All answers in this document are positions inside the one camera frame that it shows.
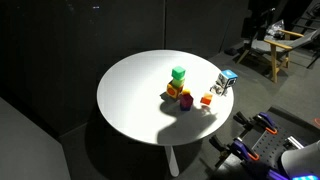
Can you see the small silver black toy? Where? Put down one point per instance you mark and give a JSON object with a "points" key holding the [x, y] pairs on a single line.
{"points": [[218, 88]]}

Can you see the pink block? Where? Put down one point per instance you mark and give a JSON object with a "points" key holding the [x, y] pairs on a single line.
{"points": [[187, 99]]}

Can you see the purple black clamp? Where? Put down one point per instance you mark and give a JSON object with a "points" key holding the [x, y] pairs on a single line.
{"points": [[241, 149], [262, 122]]}

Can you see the silver aluminium rail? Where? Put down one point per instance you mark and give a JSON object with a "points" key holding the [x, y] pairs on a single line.
{"points": [[294, 142]]}

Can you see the orange block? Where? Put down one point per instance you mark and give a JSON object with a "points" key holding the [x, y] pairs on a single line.
{"points": [[207, 99]]}

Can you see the dark green block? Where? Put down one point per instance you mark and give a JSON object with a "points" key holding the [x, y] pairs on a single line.
{"points": [[178, 72]]}

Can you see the blue paper cube with number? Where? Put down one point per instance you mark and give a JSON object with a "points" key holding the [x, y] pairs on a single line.
{"points": [[229, 77]]}

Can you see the light green block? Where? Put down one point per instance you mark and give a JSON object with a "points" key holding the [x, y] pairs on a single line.
{"points": [[178, 82]]}

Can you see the wooden chair with grey seat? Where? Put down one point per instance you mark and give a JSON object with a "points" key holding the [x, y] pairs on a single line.
{"points": [[279, 46]]}

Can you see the small blue block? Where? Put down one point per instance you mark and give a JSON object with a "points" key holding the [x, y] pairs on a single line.
{"points": [[185, 107]]}

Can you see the yellow block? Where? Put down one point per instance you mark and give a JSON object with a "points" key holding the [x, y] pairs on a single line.
{"points": [[174, 91]]}

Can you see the clear plastic bag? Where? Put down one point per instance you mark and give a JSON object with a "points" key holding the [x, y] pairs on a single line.
{"points": [[276, 28]]}

